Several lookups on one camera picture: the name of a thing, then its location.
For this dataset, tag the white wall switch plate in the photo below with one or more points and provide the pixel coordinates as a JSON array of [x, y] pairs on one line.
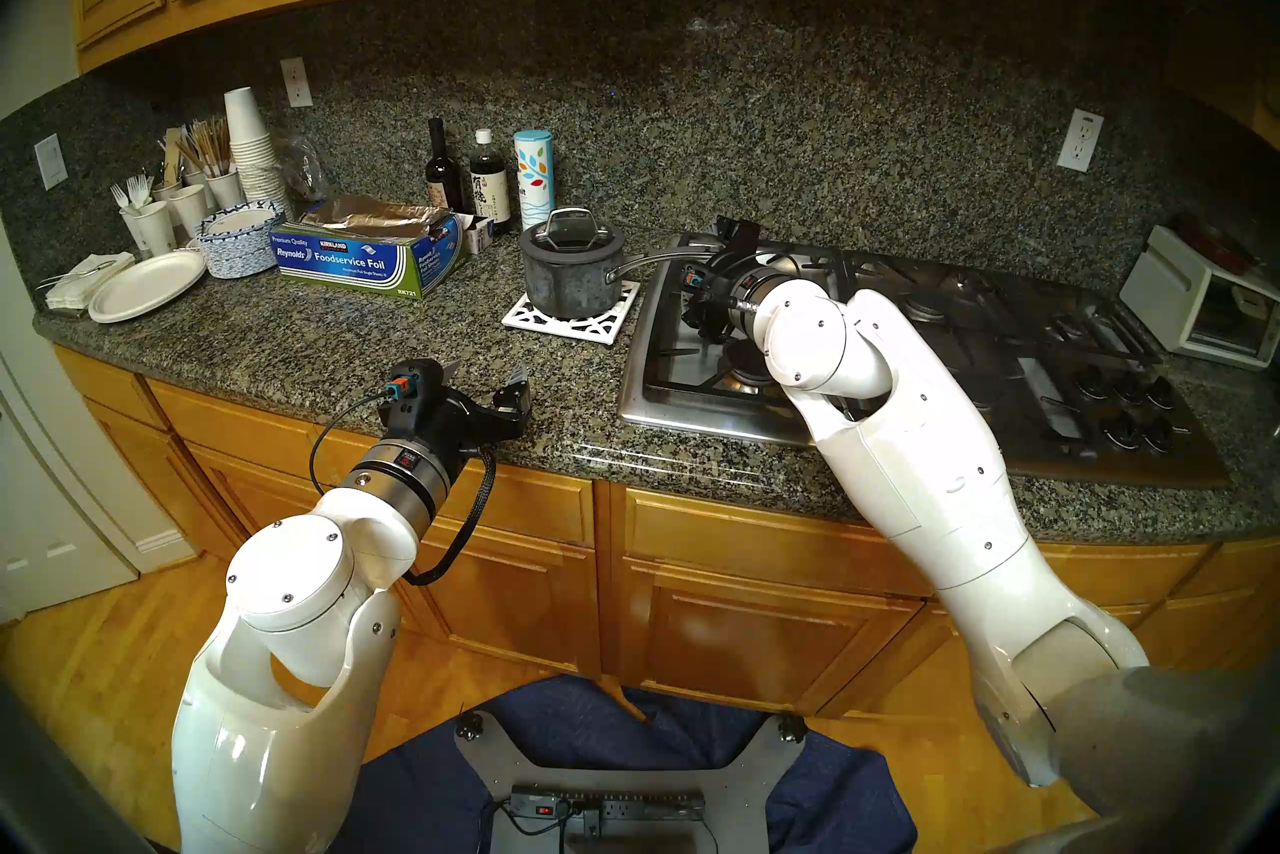
[[50, 162]]

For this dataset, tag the stack of white paper cups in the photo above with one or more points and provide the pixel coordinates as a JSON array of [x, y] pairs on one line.
[[245, 127]]

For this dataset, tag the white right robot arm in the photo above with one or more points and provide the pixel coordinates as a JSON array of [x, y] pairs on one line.
[[900, 462]]

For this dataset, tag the white door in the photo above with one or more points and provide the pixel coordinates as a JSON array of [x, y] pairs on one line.
[[40, 512]]

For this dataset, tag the grey metal robot base plate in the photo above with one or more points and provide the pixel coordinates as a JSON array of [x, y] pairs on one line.
[[740, 792]]

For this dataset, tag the wooden base cabinets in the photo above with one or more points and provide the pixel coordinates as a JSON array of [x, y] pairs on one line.
[[700, 622]]

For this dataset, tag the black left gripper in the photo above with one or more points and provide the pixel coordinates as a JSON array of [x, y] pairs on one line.
[[420, 412]]

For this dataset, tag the white paper napkins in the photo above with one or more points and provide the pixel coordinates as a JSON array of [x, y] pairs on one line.
[[85, 277]]

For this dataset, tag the black stove knob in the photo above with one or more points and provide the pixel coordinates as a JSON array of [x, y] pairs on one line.
[[1120, 432], [1158, 435], [1160, 394], [1090, 382], [1128, 389]]

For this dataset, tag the dark red dish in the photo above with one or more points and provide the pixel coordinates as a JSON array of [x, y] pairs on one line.
[[1215, 242]]

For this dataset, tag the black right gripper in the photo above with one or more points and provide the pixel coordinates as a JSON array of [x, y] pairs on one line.
[[712, 302]]

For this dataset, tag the white paper cup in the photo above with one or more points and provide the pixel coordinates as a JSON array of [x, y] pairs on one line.
[[188, 210], [226, 190], [152, 230]]

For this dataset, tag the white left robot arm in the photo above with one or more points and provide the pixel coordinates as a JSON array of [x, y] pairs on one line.
[[290, 582]]

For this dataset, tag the black power strip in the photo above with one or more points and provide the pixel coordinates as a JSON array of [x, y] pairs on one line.
[[610, 804]]

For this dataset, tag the dark wine bottle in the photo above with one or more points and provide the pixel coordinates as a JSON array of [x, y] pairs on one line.
[[440, 177]]

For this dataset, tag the white lattice trivet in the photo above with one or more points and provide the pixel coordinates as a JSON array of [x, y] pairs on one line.
[[610, 324]]

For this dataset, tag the stainless steel gas cooktop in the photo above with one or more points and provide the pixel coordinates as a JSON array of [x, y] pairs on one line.
[[700, 422]]

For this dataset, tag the white toaster oven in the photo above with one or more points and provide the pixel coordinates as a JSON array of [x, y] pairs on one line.
[[1190, 302]]

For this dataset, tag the white paper plate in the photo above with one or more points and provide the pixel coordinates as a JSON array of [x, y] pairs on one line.
[[145, 287]]

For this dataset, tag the blue white leaf-print canister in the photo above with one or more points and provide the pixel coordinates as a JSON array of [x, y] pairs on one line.
[[535, 172]]

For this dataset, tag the blue Reynolds foil box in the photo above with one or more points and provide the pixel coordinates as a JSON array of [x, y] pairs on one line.
[[350, 257]]

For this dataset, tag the small black cast iron grate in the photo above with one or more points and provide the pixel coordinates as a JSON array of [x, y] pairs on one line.
[[1110, 342]]

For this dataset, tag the wooden chopsticks bundle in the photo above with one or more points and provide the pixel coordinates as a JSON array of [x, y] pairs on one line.
[[208, 147]]

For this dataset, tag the glass pot lid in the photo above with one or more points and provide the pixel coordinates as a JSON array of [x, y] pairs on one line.
[[570, 237]]

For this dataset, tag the white plastic forks bunch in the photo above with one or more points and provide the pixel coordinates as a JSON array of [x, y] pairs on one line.
[[135, 190]]

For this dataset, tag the dark blue cloth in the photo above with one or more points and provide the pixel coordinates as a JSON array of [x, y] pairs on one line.
[[420, 792]]

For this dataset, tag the soy sauce bottle white cap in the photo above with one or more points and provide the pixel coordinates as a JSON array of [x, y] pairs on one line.
[[490, 187]]

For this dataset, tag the stack of blue-patterned paper bowls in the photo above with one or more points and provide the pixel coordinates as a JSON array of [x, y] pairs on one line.
[[238, 247]]

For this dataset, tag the clear plastic bag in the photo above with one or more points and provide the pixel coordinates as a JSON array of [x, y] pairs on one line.
[[303, 172]]

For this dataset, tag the white wall outlet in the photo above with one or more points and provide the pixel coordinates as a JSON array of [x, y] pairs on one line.
[[1080, 141], [296, 82]]

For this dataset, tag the wooden stirrer sticks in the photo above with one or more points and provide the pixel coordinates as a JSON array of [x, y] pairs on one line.
[[172, 157]]

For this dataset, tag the small white carton box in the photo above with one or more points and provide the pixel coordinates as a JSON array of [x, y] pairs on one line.
[[477, 234]]

